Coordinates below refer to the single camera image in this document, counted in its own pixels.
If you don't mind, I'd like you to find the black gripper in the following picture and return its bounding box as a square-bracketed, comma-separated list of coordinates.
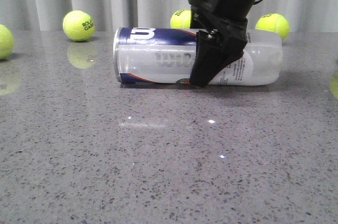
[190, 7, 247, 87]

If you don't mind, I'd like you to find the clear Wilson tennis can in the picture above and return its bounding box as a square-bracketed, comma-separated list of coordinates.
[113, 27, 283, 86]

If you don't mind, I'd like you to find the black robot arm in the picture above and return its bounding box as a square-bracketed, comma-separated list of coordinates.
[188, 0, 256, 87]

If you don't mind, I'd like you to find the center back tennis ball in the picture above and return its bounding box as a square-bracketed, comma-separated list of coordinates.
[170, 10, 191, 29]

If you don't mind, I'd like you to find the right back tennis ball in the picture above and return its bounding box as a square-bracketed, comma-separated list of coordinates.
[255, 13, 290, 40]

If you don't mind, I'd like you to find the Roland Garros tennis ball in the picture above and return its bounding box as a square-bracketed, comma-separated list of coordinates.
[63, 10, 96, 41]

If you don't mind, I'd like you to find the far left tennis ball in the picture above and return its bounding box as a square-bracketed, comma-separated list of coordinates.
[0, 25, 14, 60]

